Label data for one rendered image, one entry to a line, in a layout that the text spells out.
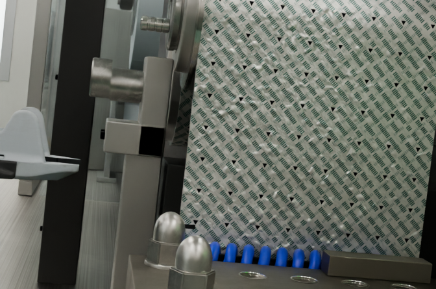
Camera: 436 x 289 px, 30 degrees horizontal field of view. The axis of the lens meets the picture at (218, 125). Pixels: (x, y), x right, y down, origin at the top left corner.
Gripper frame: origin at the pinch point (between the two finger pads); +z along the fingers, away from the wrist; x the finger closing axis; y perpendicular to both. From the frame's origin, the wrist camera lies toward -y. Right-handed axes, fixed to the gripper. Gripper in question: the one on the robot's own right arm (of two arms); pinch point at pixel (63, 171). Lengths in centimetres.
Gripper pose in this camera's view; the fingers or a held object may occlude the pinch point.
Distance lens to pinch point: 75.5
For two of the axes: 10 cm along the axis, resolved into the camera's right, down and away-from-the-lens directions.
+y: 1.1, -9.9, -0.5
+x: -1.4, -0.7, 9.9
